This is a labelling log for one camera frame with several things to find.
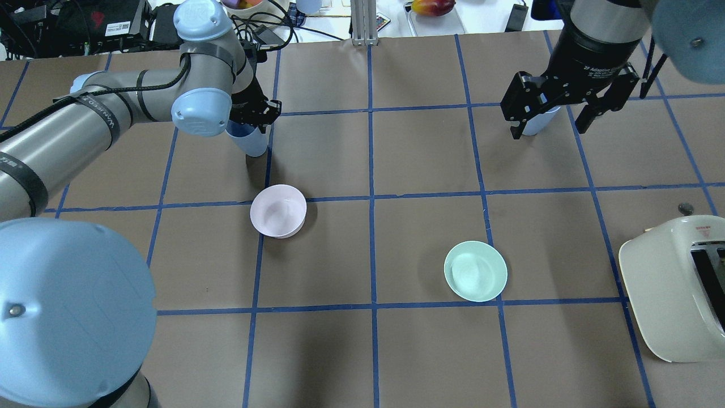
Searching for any remote control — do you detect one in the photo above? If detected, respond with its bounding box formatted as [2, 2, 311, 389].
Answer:
[376, 12, 391, 32]

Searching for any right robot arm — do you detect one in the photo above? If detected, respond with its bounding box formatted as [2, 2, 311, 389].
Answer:
[500, 1, 724, 139]

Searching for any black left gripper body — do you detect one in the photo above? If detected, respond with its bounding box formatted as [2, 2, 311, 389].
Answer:
[229, 79, 282, 126]

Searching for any black power adapter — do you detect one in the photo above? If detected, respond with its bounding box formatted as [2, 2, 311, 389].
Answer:
[504, 3, 529, 32]

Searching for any light blue cup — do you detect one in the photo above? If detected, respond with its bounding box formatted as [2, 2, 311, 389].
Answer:
[226, 121, 268, 158]
[516, 93, 560, 136]

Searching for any aluminium frame post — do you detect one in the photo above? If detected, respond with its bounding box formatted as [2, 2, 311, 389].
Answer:
[350, 0, 379, 46]

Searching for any red apple on tray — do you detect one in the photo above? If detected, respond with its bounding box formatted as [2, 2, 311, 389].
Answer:
[410, 0, 456, 16]

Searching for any cream white toaster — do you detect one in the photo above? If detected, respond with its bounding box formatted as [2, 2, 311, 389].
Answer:
[618, 215, 724, 363]

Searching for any black computer box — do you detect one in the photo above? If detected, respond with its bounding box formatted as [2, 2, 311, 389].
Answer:
[2, 1, 152, 59]

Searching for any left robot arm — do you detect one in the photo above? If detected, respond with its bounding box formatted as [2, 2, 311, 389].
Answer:
[2, 1, 282, 407]

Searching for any mint green bowl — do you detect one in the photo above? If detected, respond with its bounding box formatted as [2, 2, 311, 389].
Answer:
[443, 240, 509, 303]

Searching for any pink bowl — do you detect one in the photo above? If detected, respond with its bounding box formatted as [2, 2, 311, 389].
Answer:
[250, 184, 308, 239]

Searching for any bowl of foam cubes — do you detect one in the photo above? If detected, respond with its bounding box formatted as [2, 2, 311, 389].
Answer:
[220, 0, 282, 18]

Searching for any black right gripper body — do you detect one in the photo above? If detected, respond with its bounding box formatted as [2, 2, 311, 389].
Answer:
[500, 23, 639, 121]

